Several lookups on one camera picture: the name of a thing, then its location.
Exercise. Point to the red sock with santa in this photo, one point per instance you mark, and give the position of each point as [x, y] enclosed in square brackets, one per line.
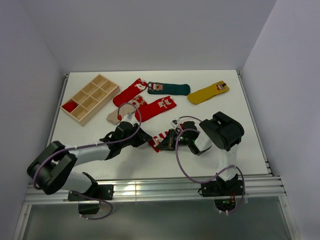
[69, 106]

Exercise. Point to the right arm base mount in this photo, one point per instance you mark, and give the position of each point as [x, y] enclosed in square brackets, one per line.
[224, 194]

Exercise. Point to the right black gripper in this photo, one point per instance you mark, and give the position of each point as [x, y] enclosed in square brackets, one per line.
[165, 144]

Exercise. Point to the red sock upper left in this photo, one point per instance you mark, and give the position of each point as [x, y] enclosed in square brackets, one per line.
[130, 92]

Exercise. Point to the wooden compartment tray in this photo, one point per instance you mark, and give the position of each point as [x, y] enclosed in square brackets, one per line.
[92, 98]

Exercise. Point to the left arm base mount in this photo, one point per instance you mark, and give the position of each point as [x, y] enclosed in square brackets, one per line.
[93, 200]

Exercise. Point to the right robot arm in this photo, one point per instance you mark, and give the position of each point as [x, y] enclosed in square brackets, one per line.
[220, 131]

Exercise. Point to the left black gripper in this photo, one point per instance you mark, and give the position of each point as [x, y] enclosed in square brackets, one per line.
[142, 137]

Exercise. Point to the red white striped sock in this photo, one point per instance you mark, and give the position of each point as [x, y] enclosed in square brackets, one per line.
[156, 140]

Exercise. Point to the beige sock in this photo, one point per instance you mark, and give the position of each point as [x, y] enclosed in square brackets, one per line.
[117, 115]

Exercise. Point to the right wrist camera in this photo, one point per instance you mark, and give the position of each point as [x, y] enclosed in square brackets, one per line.
[176, 124]

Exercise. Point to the dark green sock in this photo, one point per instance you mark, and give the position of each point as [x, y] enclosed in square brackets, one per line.
[158, 88]

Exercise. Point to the yellow sock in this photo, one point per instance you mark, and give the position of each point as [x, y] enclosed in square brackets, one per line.
[207, 93]

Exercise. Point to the aluminium front rail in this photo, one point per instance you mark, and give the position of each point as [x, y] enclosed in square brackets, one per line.
[171, 189]

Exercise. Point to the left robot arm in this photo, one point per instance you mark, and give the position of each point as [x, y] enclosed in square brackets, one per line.
[52, 170]

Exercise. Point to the red sock centre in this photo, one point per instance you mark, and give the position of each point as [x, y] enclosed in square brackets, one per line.
[155, 108]

